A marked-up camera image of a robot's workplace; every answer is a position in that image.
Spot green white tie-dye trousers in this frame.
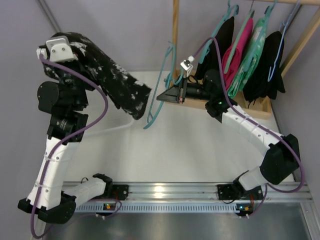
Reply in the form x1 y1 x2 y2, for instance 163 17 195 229
222 17 269 98

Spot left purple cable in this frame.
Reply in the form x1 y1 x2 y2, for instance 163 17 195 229
29 55 123 239

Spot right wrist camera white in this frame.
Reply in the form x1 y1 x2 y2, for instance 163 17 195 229
180 55 195 77

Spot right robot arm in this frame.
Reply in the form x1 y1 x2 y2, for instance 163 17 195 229
156 69 301 198

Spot teal plastic hanger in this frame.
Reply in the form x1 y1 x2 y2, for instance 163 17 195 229
143 41 177 130

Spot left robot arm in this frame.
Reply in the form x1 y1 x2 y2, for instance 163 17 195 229
18 58 113 225

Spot purple cable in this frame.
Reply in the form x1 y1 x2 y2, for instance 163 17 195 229
29 55 123 239
193 37 306 218

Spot black white patterned trousers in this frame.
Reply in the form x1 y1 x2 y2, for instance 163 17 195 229
52 32 152 120

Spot aluminium rail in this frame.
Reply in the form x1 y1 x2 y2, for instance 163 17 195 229
114 182 313 203

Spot blue wire hanger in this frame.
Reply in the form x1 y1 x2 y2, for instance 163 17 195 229
267 0 300 83

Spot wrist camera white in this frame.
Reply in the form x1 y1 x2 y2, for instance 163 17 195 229
180 55 195 77
36 35 78 63

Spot black trousers far right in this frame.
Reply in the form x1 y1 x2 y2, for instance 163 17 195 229
242 31 286 103

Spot white perforated plastic basket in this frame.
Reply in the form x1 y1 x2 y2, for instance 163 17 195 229
84 118 135 138

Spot pink trousers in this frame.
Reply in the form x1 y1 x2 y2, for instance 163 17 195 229
222 17 254 89

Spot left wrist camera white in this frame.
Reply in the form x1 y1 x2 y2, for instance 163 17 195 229
36 35 78 63

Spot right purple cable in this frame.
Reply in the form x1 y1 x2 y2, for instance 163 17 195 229
193 37 306 218

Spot perforated cable tray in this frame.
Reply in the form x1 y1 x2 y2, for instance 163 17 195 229
75 202 252 214

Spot black trousers on hanger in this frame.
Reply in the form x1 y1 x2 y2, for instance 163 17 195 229
193 16 235 87

